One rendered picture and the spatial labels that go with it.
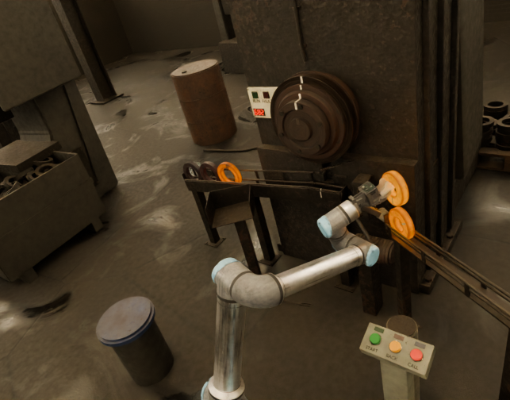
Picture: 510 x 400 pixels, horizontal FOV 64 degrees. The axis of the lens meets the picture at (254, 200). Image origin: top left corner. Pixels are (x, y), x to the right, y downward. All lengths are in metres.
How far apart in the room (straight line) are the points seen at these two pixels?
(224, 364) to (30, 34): 3.19
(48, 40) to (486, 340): 3.87
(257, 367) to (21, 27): 3.18
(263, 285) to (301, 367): 1.02
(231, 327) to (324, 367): 0.87
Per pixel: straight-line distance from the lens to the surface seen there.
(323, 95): 1.96
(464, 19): 2.55
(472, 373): 2.34
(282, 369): 2.37
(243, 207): 2.48
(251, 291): 1.40
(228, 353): 1.66
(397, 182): 1.79
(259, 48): 2.30
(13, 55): 3.96
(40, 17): 4.15
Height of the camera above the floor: 1.92
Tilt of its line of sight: 31 degrees down
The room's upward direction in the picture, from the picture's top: 16 degrees counter-clockwise
